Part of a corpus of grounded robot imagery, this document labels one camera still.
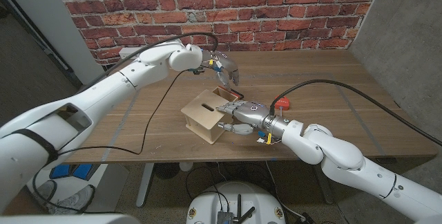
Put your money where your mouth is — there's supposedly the red block with metal pin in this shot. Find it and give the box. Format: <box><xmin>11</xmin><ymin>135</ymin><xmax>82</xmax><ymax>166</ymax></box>
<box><xmin>273</xmin><ymin>95</ymin><xmax>291</xmax><ymax>111</ymax></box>

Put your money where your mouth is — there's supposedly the person with grey sneakers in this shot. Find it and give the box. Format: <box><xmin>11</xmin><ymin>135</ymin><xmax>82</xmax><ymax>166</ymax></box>
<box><xmin>3</xmin><ymin>180</ymin><xmax>96</xmax><ymax>215</ymax></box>

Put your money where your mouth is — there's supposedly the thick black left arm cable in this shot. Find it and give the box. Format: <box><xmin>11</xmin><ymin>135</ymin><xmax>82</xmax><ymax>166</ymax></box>
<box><xmin>77</xmin><ymin>32</ymin><xmax>219</xmax><ymax>93</ymax></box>

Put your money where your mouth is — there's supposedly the grey table leg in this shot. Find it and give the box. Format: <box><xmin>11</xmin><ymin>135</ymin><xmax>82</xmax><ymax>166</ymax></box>
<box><xmin>314</xmin><ymin>167</ymin><xmax>335</xmax><ymax>206</ymax></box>

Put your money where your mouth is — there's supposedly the white robot torso edge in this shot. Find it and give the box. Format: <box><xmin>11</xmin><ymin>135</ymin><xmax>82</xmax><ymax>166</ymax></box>
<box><xmin>0</xmin><ymin>213</ymin><xmax>141</xmax><ymax>224</ymax></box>

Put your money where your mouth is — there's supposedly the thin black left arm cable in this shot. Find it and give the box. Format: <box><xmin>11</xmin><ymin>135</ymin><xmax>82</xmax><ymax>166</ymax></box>
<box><xmin>31</xmin><ymin>68</ymin><xmax>189</xmax><ymax>215</ymax></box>

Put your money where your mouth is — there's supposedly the dark round floor object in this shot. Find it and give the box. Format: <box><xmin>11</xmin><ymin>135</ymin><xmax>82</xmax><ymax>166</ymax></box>
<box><xmin>153</xmin><ymin>163</ymin><xmax>180</xmax><ymax>180</ymax></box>

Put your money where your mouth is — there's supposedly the blue foot pedal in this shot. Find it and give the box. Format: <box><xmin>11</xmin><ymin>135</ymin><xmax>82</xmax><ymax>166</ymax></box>
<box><xmin>73</xmin><ymin>163</ymin><xmax>101</xmax><ymax>180</ymax></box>
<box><xmin>50</xmin><ymin>164</ymin><xmax>72</xmax><ymax>180</ymax></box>

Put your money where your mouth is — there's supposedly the tilted black antenna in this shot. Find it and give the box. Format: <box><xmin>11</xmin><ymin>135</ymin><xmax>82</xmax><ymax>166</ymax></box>
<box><xmin>240</xmin><ymin>206</ymin><xmax>256</xmax><ymax>224</ymax></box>

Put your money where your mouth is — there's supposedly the white table leg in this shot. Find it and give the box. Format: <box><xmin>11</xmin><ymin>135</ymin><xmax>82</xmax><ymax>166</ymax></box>
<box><xmin>135</xmin><ymin>162</ymin><xmax>155</xmax><ymax>208</ymax></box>

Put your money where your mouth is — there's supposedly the black floor plug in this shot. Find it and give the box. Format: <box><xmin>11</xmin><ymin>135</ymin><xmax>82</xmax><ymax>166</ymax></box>
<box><xmin>297</xmin><ymin>212</ymin><xmax>317</xmax><ymax>224</ymax></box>

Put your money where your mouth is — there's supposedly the red brick printed backdrop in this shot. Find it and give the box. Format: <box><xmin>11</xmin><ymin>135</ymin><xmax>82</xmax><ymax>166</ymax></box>
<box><xmin>49</xmin><ymin>0</ymin><xmax>387</xmax><ymax>66</ymax></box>

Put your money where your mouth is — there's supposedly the white floor cable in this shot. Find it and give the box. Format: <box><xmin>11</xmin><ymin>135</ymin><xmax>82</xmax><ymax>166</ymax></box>
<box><xmin>265</xmin><ymin>161</ymin><xmax>307</xmax><ymax>220</ymax></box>

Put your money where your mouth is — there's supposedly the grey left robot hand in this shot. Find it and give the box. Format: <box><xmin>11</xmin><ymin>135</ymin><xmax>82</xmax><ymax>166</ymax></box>
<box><xmin>202</xmin><ymin>49</ymin><xmax>240</xmax><ymax>87</ymax></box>

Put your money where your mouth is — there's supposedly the wooden box with slot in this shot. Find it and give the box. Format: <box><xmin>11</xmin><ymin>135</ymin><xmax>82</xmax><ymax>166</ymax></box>
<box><xmin>180</xmin><ymin>88</ymin><xmax>238</xmax><ymax>145</ymax></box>

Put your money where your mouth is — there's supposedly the wooden drawer with red front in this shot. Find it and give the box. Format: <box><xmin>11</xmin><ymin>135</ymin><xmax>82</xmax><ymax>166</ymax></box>
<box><xmin>212</xmin><ymin>85</ymin><xmax>244</xmax><ymax>102</ymax></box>

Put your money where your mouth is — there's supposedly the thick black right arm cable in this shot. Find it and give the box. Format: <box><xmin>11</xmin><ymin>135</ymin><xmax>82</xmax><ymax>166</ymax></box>
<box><xmin>269</xmin><ymin>79</ymin><xmax>442</xmax><ymax>147</ymax></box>

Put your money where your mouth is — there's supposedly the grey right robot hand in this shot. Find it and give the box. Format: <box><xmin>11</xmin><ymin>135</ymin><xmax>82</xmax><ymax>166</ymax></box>
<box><xmin>215</xmin><ymin>100</ymin><xmax>294</xmax><ymax>142</ymax></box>

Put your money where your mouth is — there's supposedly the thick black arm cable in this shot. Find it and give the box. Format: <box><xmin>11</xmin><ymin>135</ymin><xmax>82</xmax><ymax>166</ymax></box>
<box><xmin>77</xmin><ymin>32</ymin><xmax>219</xmax><ymax>93</ymax></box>
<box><xmin>269</xmin><ymin>79</ymin><xmax>442</xmax><ymax>147</ymax></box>

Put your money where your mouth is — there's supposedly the black cable on base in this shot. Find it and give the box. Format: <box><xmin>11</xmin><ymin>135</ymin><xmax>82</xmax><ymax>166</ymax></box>
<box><xmin>185</xmin><ymin>166</ymin><xmax>231</xmax><ymax>214</ymax></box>

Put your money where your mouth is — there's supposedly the small grey computer box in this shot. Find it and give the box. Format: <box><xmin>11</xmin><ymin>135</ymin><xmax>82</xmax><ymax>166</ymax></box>
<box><xmin>216</xmin><ymin>211</ymin><xmax>235</xmax><ymax>224</ymax></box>

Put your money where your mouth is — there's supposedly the white power outlet strip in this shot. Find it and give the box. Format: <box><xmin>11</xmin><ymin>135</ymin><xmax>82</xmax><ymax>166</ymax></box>
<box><xmin>118</xmin><ymin>46</ymin><xmax>142</xmax><ymax>61</ymax></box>

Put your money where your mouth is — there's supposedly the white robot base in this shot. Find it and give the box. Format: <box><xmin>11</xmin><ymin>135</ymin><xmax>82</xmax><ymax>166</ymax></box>
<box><xmin>185</xmin><ymin>180</ymin><xmax>287</xmax><ymax>224</ymax></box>

